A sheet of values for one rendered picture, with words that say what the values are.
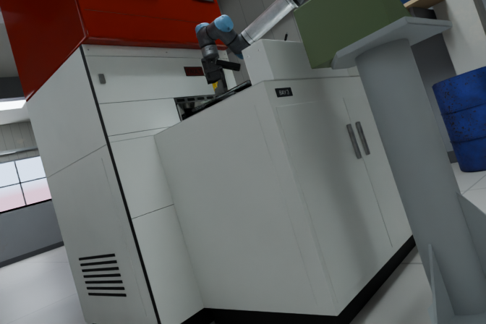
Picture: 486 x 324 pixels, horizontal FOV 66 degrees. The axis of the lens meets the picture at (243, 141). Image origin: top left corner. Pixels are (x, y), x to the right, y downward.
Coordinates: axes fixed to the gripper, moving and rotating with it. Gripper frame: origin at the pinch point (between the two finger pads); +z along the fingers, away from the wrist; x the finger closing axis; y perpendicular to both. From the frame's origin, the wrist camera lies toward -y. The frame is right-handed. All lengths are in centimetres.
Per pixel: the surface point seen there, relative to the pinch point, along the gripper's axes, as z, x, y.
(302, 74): 8.0, 42.4, -22.7
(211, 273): 69, 20, 29
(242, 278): 72, 32, 18
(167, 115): 1.7, 4.5, 28.9
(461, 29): -24, -120, -224
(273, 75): 8, 54, -9
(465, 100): 35, -96, -187
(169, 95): -7.1, 1.6, 25.6
